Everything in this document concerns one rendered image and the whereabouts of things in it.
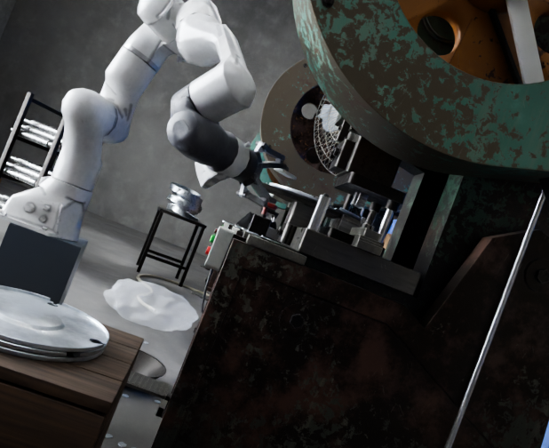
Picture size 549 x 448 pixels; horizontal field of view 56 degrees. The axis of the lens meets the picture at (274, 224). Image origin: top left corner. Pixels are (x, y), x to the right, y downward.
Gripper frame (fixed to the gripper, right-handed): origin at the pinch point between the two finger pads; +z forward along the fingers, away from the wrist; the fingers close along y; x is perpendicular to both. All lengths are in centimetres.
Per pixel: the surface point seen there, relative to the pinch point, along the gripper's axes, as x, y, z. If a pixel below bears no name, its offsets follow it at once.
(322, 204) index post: -11.7, -1.1, 2.3
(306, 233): -12.4, -9.0, -1.4
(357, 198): -9.7, 5.8, 23.1
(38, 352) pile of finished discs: -7, -42, -55
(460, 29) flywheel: -33, 41, -7
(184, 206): 224, -15, 207
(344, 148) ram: -4.7, 16.7, 14.7
